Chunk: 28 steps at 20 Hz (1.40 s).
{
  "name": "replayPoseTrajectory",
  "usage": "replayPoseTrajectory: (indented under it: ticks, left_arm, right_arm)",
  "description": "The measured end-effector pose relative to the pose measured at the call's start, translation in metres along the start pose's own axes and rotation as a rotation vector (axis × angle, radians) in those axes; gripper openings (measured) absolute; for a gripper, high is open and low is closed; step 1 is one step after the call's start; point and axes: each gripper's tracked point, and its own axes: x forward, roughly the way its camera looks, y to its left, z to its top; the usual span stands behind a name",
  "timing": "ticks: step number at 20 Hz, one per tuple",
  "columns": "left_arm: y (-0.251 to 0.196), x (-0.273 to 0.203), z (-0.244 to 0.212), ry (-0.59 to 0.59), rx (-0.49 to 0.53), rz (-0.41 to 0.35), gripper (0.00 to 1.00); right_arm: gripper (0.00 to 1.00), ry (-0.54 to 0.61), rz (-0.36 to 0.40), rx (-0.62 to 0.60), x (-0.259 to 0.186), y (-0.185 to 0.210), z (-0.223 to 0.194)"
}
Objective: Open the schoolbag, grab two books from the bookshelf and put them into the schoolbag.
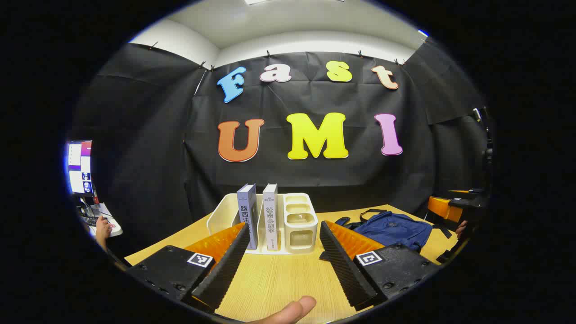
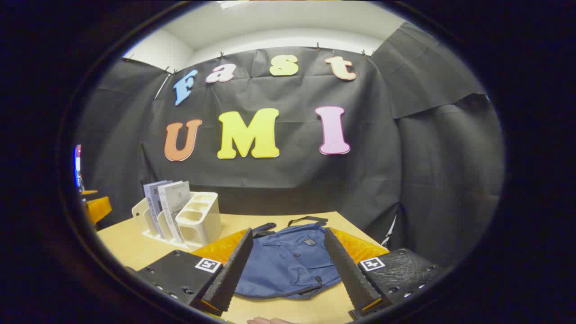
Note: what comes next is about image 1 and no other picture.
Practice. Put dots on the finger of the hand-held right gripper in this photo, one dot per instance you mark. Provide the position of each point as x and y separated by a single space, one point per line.
443 208

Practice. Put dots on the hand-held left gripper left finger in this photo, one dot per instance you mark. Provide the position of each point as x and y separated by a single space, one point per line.
225 270

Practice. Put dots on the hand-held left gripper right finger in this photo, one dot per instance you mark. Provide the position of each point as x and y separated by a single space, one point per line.
344 270

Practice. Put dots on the blue schoolbag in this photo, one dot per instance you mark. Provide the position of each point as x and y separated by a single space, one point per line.
391 229

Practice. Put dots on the white plastic bookshelf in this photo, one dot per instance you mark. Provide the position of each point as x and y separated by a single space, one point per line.
299 225

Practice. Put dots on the pale white book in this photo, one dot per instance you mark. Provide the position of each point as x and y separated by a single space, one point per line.
270 216

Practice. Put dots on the grey-purple book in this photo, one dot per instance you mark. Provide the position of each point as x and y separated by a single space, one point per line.
247 202

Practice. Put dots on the dark stand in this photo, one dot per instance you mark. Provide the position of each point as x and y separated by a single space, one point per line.
488 153

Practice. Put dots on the black backdrop cloth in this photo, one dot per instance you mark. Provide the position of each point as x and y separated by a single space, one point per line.
279 175

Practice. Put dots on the white side desk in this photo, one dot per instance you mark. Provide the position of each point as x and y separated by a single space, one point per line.
114 229

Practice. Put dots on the black keyboard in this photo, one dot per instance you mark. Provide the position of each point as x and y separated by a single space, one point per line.
89 220

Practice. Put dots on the computer monitor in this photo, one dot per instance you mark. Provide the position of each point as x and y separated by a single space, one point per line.
80 166

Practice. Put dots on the ceiling light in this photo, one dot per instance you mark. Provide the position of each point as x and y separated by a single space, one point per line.
254 2

